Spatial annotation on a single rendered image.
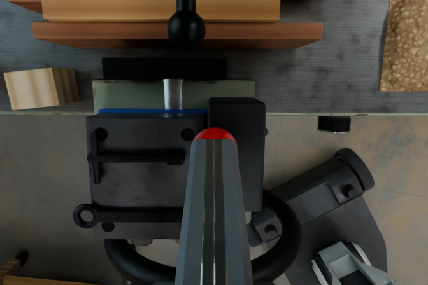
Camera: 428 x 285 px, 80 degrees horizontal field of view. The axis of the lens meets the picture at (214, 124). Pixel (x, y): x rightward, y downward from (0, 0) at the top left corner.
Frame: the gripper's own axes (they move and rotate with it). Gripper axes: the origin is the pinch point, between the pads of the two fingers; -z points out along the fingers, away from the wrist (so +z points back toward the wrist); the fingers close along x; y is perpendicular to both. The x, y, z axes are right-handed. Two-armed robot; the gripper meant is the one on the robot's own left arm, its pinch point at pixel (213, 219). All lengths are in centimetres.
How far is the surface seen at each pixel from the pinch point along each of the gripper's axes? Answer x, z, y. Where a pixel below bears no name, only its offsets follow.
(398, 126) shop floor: 86, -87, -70
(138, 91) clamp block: -6.4, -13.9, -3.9
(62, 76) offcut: -14.8, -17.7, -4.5
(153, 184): -4.5, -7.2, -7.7
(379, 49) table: 17.4, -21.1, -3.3
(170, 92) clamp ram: -3.7, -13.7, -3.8
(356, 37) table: 14.8, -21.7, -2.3
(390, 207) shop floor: 87, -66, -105
